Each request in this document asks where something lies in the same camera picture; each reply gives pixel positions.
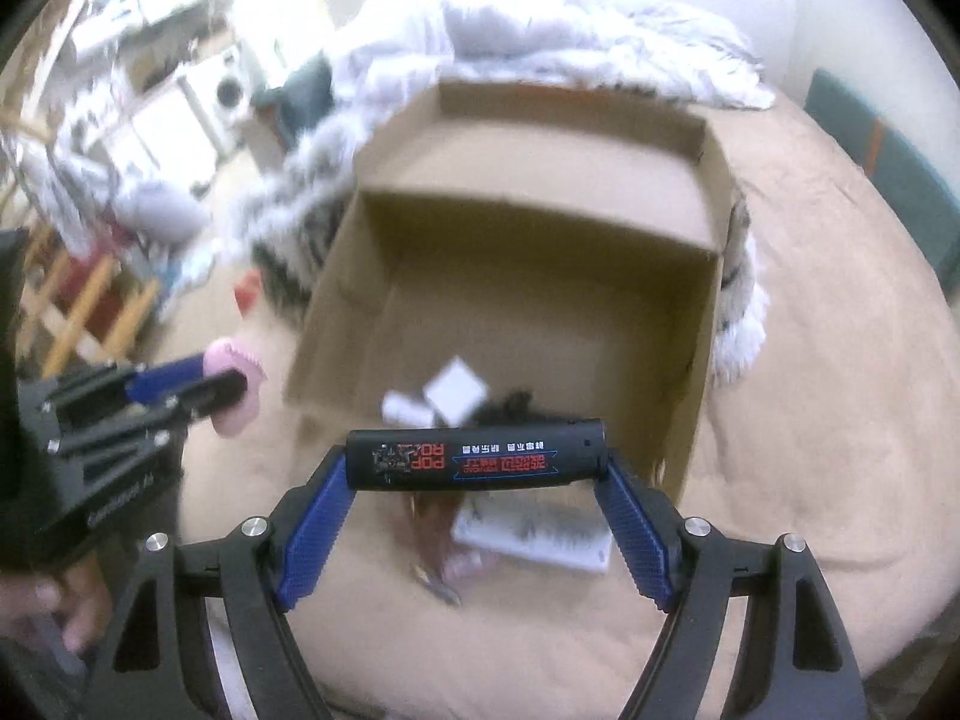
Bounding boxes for wooden railing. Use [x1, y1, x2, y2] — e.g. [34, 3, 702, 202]
[19, 240, 162, 376]

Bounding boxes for dark teal cloth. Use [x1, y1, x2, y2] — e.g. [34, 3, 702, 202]
[251, 52, 335, 158]

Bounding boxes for black printed tube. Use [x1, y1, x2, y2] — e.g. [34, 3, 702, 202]
[345, 418, 608, 494]

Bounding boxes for red bag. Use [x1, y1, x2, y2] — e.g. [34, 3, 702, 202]
[56, 262, 125, 338]

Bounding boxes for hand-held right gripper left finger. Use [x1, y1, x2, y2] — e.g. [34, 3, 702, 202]
[86, 444, 361, 720]

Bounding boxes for brown translucent hair clip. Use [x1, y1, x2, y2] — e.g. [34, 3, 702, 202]
[409, 493, 496, 605]

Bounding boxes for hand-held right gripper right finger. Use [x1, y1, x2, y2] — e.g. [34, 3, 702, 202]
[592, 457, 871, 720]

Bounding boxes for white box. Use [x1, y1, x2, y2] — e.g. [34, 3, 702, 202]
[452, 495, 612, 577]

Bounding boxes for tan bed sheet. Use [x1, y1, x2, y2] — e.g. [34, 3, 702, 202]
[157, 101, 953, 720]

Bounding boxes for white charger plug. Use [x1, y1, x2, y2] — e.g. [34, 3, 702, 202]
[424, 356, 488, 421]

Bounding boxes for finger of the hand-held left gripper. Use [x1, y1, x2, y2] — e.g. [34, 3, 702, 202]
[19, 358, 211, 413]
[46, 371, 250, 466]

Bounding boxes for person's left hand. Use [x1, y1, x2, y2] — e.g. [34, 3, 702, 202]
[0, 562, 113, 661]

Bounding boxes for green headboard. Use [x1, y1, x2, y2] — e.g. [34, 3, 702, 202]
[806, 67, 960, 286]

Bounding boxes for white blanket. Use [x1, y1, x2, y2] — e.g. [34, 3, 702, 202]
[330, 0, 777, 113]

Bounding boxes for small white cylinder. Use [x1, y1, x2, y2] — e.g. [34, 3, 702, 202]
[381, 390, 436, 427]

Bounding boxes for cardboard box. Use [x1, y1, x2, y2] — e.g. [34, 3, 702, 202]
[281, 79, 743, 503]

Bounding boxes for fuzzy patterned fringed blanket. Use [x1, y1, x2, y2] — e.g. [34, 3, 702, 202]
[225, 109, 770, 391]

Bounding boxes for white washing machine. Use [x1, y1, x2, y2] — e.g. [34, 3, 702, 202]
[180, 37, 263, 158]

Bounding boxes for grey plastic bag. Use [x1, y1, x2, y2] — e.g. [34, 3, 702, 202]
[112, 180, 211, 248]

